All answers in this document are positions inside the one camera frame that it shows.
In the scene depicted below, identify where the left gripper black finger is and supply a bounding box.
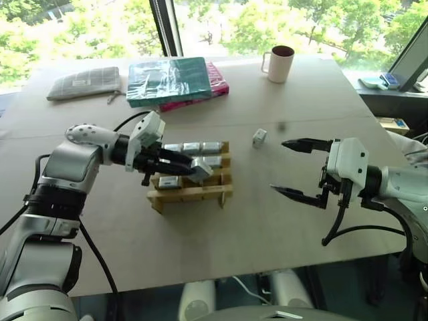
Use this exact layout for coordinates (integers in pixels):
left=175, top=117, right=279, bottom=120
left=160, top=150, right=195, bottom=169
left=156, top=163, right=199, bottom=177

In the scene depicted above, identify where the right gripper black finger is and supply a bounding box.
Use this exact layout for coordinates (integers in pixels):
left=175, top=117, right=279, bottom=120
left=270, top=184, right=328, bottom=210
left=281, top=137, right=334, bottom=154

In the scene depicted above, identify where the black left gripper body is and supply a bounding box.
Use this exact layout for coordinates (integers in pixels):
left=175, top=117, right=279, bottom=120
left=132, top=143, right=169, bottom=187

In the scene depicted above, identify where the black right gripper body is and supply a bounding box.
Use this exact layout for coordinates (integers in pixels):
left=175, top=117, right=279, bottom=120
left=318, top=156, right=352, bottom=209

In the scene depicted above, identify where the small silver camera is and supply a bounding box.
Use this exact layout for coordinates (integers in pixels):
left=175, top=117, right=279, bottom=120
left=201, top=141, right=224, bottom=155
left=158, top=176, right=183, bottom=191
left=201, top=154, right=224, bottom=169
left=182, top=142, right=202, bottom=156
left=251, top=128, right=269, bottom=149
left=189, top=157, right=215, bottom=186

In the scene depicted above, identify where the wooden tray rack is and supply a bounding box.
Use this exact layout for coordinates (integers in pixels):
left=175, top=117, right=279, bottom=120
left=146, top=140, right=234, bottom=215

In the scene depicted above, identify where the small cardboard box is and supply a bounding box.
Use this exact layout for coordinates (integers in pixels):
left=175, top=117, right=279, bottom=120
left=377, top=116, right=411, bottom=136

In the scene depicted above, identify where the teal wrapped book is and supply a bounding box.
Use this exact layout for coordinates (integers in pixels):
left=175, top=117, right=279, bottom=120
left=126, top=56, right=214, bottom=109

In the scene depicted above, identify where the pale pink mug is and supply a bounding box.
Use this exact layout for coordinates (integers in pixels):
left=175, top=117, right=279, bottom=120
left=261, top=45, right=296, bottom=84

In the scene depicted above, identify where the pink book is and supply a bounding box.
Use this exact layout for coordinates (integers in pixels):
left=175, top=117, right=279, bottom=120
left=158, top=60, right=230, bottom=113

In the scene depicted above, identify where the light blue flat box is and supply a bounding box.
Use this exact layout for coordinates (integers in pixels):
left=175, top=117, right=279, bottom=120
left=358, top=76, right=389, bottom=91

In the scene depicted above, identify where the blue and white packet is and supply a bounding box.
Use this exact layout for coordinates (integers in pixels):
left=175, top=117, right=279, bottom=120
left=379, top=71, right=401, bottom=90

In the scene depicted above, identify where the grey checked fabric pouch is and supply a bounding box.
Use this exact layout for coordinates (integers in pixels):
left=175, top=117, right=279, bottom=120
left=45, top=66, right=120, bottom=105

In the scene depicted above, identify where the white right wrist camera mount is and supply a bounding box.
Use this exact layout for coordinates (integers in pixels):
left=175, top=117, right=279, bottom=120
left=325, top=137, right=369, bottom=209

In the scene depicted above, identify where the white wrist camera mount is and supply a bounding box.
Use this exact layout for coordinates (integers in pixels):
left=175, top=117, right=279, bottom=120
left=325, top=137, right=369, bottom=209
left=125, top=110, right=167, bottom=173

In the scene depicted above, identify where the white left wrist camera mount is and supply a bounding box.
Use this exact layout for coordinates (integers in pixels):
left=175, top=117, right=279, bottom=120
left=125, top=110, right=167, bottom=173

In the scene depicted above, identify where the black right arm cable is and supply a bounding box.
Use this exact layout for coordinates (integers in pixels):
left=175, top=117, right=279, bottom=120
left=321, top=197, right=417, bottom=265

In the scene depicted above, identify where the thin white cable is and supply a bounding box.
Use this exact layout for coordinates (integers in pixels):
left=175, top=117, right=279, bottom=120
left=233, top=275, right=269, bottom=306

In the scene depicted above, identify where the dark window frame post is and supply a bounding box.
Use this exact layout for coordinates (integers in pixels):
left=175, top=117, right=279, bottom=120
left=148, top=0, right=185, bottom=58

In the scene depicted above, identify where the dark slanted window frame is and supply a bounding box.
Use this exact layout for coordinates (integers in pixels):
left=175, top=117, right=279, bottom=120
left=389, top=19, right=428, bottom=93

